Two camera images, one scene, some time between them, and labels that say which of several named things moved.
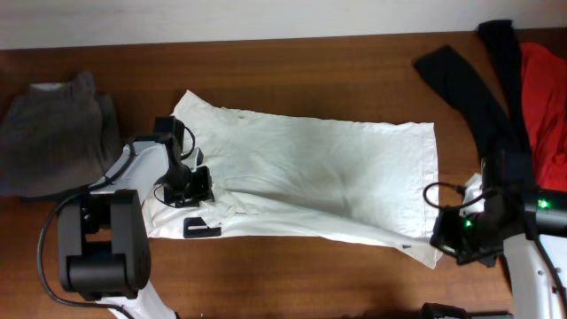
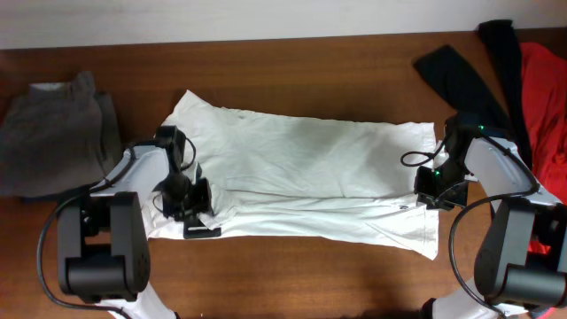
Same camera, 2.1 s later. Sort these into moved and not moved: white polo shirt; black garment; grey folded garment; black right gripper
Moved: black right gripper
Not moved: white polo shirt; grey folded garment; black garment
